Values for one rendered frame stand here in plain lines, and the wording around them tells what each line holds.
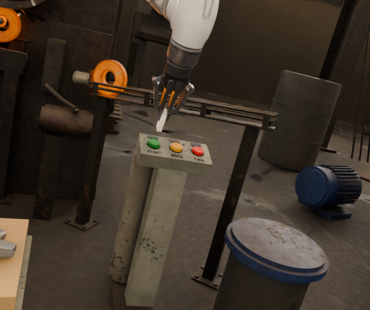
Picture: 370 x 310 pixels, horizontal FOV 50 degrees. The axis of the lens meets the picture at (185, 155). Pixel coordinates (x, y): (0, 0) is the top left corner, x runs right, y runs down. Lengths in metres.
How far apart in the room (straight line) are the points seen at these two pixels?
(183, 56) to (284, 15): 7.90
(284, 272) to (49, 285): 0.85
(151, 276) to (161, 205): 0.28
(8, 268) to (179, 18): 0.71
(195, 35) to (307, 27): 8.19
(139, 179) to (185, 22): 0.62
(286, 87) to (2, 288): 3.35
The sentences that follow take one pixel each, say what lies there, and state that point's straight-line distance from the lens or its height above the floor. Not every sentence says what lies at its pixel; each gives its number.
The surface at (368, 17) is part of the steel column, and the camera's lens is 5.55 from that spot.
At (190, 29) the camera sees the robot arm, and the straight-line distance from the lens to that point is 1.05.
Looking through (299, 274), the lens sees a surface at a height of 0.42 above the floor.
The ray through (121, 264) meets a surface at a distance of 1.59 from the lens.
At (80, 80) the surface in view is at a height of 0.66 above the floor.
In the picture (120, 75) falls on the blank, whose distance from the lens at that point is 1.73.
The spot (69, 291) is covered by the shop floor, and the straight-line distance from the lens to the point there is 1.56.
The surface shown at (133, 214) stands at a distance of 1.49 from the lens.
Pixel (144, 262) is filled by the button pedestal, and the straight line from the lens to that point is 1.43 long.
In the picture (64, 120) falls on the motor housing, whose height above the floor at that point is 0.49.
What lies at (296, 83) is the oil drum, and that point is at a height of 0.80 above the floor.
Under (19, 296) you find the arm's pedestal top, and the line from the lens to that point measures 0.96.
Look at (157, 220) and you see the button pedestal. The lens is 1.35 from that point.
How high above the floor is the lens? 0.94
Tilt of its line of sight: 16 degrees down
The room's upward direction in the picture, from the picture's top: 14 degrees clockwise
